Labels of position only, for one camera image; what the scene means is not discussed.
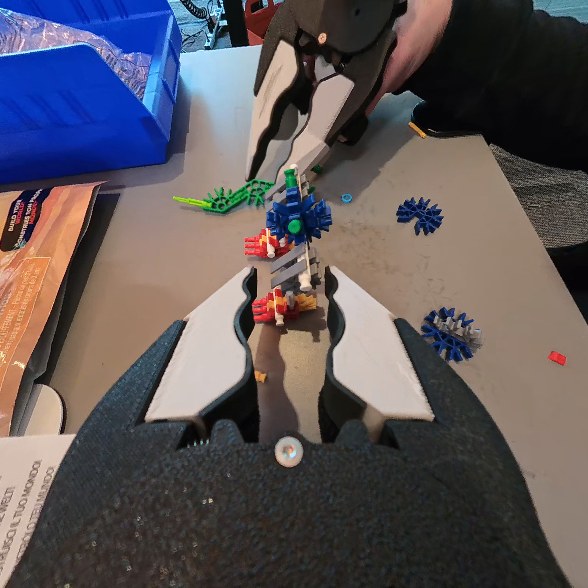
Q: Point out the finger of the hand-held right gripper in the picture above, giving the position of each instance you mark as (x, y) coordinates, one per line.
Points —
(328, 110)
(271, 82)

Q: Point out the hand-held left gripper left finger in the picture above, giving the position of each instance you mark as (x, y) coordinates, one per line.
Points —
(206, 358)

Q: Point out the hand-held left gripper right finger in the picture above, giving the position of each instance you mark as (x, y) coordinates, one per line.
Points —
(376, 363)

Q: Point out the colourful toy construction model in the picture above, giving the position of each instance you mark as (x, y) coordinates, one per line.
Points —
(294, 216)

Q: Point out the person's right forearm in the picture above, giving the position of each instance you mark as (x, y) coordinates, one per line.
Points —
(505, 69)

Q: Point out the person's right hand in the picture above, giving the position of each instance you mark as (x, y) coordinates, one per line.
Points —
(413, 41)

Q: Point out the orange toy rod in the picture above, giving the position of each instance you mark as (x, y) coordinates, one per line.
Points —
(261, 376)

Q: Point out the blue and grey connector pair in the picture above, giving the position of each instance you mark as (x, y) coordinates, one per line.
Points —
(450, 335)

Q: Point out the short yellow toy rod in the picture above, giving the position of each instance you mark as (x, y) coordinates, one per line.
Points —
(417, 129)

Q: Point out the blue snowflake toy connector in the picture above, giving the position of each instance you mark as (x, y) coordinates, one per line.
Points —
(420, 216)

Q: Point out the tiny red toy piece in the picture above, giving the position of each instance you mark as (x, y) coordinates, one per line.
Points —
(557, 358)

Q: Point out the orange toy set package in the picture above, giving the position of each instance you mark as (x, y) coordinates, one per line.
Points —
(36, 285)

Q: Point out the blue storage bin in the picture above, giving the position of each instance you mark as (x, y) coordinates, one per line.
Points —
(82, 119)

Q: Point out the clear plastic bag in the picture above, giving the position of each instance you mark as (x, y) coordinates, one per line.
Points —
(69, 41)

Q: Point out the person's dark clothed body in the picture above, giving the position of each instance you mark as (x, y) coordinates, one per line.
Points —
(574, 275)

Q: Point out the printed instruction booklet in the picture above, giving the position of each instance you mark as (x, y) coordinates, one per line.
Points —
(27, 505)

